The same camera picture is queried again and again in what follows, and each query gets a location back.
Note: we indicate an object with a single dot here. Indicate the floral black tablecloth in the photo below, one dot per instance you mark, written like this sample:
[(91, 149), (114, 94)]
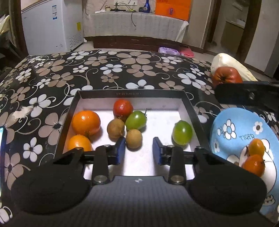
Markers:
[(37, 93)]

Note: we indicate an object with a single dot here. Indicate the white napa cabbage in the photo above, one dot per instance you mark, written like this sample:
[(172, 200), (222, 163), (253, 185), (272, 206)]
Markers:
[(225, 60)]

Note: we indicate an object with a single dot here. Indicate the green tomato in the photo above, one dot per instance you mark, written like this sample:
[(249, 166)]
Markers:
[(137, 120), (182, 133)]

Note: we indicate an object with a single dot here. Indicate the purple plastic container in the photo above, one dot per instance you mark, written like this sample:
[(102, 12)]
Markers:
[(166, 50)]

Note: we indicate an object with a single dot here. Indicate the pink cloth on floor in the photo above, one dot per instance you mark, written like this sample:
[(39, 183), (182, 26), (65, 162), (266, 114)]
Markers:
[(186, 51)]

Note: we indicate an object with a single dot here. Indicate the dark red tomato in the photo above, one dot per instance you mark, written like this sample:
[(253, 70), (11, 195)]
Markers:
[(224, 75)]

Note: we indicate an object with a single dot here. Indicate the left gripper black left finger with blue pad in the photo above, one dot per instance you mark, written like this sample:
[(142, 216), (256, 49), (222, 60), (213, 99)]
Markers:
[(101, 158)]

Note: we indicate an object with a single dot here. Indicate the white power strip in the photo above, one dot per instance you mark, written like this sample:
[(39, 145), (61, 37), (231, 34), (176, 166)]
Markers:
[(131, 3)]

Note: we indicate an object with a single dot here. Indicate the white chest freezer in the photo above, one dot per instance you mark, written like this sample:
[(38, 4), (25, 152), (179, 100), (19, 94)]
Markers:
[(52, 26)]

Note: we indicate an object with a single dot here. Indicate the cabinet with white cover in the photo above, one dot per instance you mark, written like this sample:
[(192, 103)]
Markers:
[(140, 31)]

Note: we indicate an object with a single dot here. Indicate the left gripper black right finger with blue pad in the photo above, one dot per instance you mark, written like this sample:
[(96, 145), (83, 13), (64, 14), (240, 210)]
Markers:
[(175, 157)]

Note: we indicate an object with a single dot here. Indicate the blue glass bottle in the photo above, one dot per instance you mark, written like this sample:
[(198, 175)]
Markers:
[(146, 8)]

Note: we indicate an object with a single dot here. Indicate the yellow orange fruit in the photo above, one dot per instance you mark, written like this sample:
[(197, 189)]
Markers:
[(255, 147)]

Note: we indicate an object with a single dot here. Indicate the orange persimmon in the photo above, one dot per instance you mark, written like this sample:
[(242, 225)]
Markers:
[(254, 164)]

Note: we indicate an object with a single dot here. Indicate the small orange tangerine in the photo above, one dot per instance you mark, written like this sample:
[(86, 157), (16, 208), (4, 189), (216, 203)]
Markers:
[(79, 141)]

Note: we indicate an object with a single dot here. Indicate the black shallow box white lining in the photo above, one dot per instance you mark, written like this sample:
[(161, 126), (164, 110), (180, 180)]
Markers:
[(163, 109)]

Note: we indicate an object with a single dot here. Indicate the orange gift box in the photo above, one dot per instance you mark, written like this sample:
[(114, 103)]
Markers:
[(178, 9)]

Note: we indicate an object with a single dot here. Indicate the large orange tangerine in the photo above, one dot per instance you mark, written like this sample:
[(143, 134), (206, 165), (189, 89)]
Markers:
[(86, 123)]

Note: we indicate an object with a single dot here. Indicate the blue tiger cartoon plate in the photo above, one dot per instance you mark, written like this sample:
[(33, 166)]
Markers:
[(232, 131)]

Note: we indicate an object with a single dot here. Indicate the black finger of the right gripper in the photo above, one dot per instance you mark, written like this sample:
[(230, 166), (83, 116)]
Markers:
[(263, 95)]

